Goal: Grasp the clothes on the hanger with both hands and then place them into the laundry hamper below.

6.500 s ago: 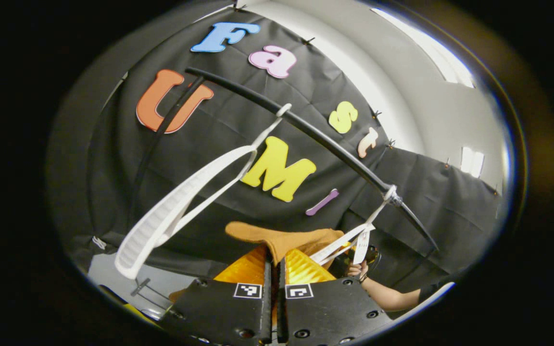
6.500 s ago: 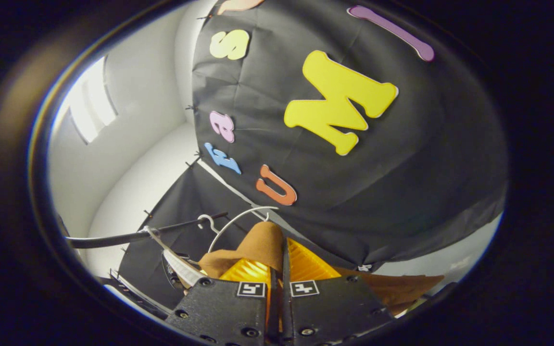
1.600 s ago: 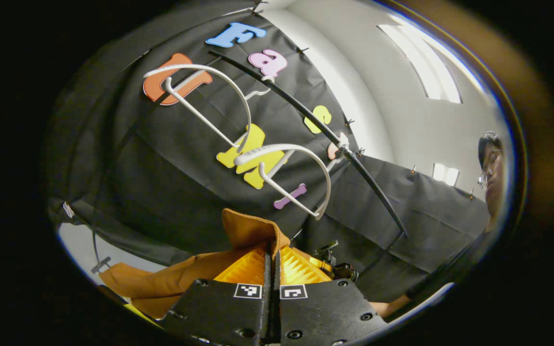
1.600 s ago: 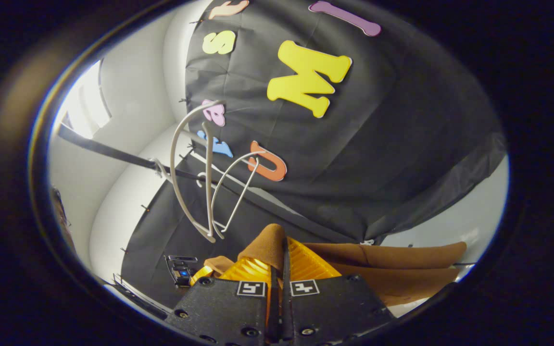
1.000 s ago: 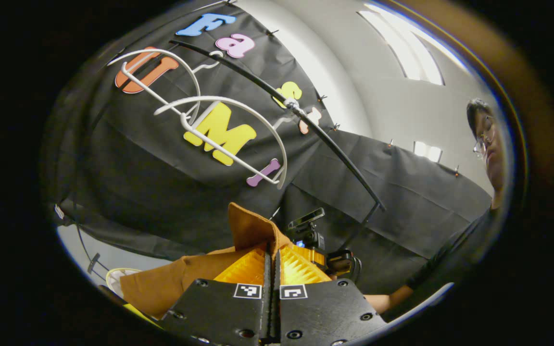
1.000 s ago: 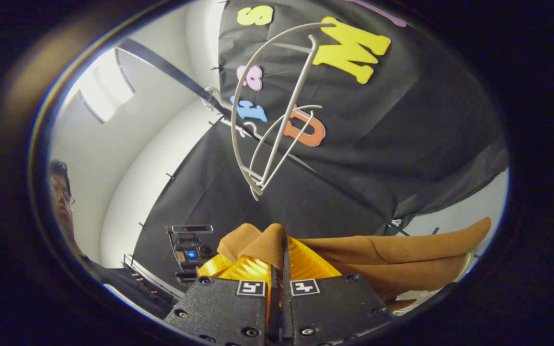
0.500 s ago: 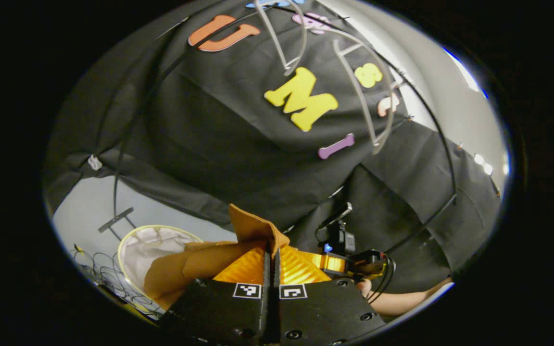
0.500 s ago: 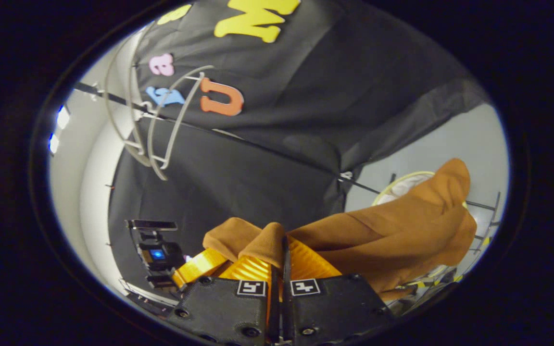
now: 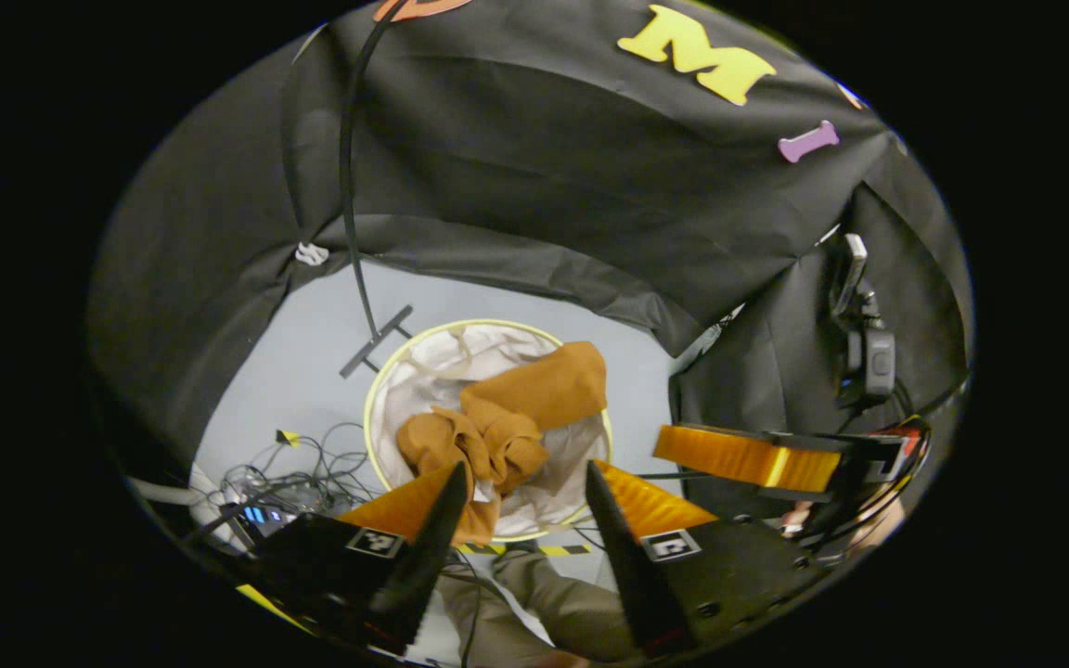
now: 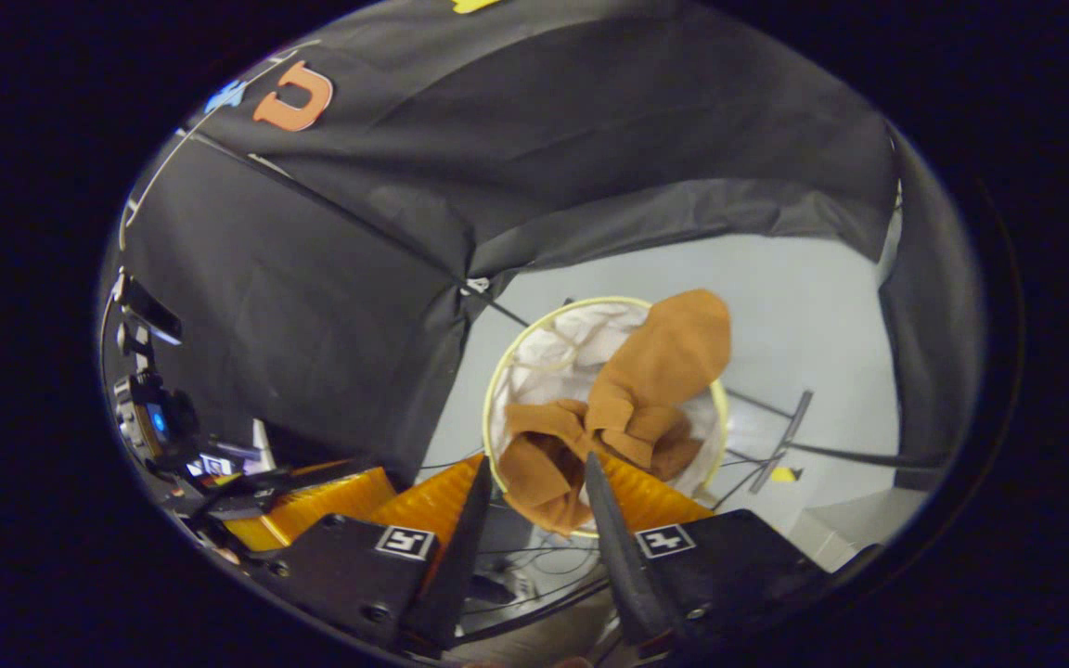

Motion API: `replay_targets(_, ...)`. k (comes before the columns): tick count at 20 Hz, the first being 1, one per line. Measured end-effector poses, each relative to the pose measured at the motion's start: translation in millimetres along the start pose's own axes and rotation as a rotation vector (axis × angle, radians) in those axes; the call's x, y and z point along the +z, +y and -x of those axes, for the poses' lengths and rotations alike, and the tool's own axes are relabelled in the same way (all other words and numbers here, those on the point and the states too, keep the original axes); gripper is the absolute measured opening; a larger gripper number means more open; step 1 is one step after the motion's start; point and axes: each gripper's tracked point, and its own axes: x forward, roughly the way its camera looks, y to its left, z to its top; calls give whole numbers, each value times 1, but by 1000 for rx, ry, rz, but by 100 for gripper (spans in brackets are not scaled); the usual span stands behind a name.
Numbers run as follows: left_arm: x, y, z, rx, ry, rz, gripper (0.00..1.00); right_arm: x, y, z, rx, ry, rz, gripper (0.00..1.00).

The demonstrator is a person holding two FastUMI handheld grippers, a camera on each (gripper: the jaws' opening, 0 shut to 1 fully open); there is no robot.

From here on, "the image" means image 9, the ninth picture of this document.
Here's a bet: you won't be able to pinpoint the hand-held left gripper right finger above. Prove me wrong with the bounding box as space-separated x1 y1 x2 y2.
584 460 837 658

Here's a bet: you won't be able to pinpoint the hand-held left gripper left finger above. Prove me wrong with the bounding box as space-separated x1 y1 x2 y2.
236 461 470 655

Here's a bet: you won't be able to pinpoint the round white laundry hamper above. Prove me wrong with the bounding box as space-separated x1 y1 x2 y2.
363 318 615 545

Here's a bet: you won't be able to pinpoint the brown shirt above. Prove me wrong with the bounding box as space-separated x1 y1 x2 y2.
395 340 610 546

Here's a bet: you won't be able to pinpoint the person's olive trousers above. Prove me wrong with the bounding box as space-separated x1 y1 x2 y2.
437 547 651 667

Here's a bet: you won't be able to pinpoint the black power strip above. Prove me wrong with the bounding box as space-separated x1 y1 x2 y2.
236 501 299 539

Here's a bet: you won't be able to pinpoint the white tube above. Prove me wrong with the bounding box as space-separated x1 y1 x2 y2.
126 476 220 509

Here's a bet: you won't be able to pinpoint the black backdrop cloth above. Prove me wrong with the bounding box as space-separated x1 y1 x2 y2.
87 0 976 520

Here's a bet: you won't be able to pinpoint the tangle of black cables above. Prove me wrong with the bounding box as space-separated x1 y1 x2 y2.
184 422 382 548

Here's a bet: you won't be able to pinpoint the black clothes rail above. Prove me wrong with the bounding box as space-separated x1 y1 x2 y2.
338 0 417 381

